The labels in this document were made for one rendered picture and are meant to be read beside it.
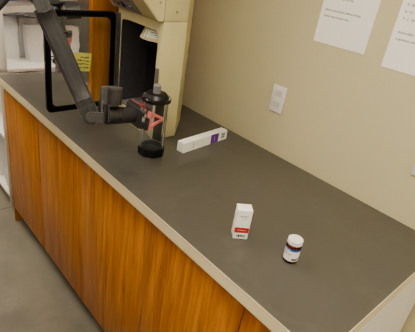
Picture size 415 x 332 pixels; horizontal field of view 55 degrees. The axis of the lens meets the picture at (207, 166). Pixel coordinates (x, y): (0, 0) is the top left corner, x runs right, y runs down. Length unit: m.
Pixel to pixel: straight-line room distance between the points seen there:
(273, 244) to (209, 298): 0.24
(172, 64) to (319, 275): 0.95
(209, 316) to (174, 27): 1.01
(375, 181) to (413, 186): 0.13
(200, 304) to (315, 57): 0.98
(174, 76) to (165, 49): 0.12
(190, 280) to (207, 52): 1.16
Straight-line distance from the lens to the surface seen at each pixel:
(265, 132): 1.80
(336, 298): 1.10
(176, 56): 1.62
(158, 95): 1.46
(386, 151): 1.52
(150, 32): 1.67
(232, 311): 1.14
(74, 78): 1.35
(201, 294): 1.22
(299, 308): 1.03
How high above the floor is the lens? 1.63
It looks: 27 degrees down
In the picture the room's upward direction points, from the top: 9 degrees clockwise
